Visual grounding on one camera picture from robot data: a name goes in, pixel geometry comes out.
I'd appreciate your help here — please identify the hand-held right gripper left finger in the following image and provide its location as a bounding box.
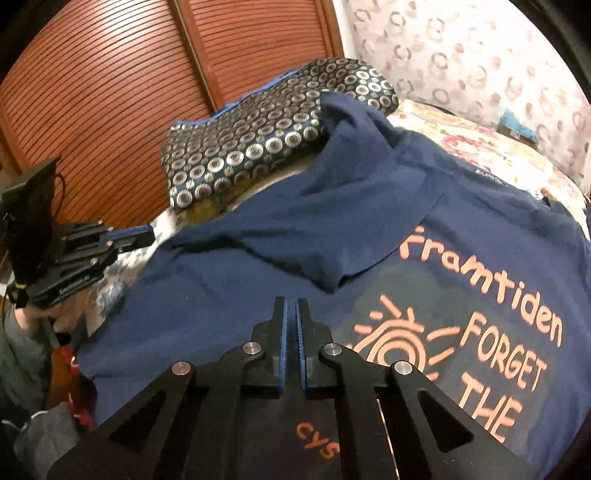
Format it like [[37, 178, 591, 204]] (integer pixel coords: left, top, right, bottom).
[[46, 296, 289, 480]]

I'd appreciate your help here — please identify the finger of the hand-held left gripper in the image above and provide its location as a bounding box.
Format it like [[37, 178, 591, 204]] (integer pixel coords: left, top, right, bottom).
[[51, 227, 156, 283], [61, 220, 116, 236]]

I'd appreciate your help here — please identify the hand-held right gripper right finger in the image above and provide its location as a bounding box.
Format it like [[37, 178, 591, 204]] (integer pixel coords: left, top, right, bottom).
[[297, 298, 537, 480]]

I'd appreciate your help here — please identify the navy t-shirt with orange print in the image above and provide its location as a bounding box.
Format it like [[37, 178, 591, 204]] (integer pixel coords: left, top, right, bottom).
[[76, 91, 588, 480]]

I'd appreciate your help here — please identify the blue floral white bedsheet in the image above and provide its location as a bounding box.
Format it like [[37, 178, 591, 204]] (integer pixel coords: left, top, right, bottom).
[[82, 210, 186, 344]]

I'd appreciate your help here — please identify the wooden louvered closet door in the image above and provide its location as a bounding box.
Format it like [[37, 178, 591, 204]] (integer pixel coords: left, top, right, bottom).
[[174, 0, 346, 114], [0, 0, 219, 241]]

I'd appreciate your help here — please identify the red cloth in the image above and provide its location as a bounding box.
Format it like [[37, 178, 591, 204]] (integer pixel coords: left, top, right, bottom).
[[51, 344, 95, 428]]

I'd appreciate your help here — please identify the dark green cloth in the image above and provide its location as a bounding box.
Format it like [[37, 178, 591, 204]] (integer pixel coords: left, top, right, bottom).
[[0, 305, 54, 416]]

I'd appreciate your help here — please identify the grey cloth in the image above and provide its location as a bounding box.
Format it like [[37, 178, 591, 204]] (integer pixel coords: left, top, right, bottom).
[[11, 401, 90, 476]]

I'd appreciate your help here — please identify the pink floral quilt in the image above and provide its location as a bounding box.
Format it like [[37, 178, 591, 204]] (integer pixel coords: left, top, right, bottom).
[[387, 99, 591, 222]]

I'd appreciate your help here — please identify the small blue cloth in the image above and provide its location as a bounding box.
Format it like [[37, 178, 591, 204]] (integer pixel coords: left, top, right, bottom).
[[499, 108, 539, 142]]

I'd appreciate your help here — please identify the navy ring-patterned cushion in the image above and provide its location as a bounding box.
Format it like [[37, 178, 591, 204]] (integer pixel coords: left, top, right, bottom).
[[160, 57, 400, 214]]

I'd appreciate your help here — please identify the ring-patterned white curtain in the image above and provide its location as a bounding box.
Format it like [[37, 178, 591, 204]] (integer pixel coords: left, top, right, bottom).
[[332, 0, 591, 185]]

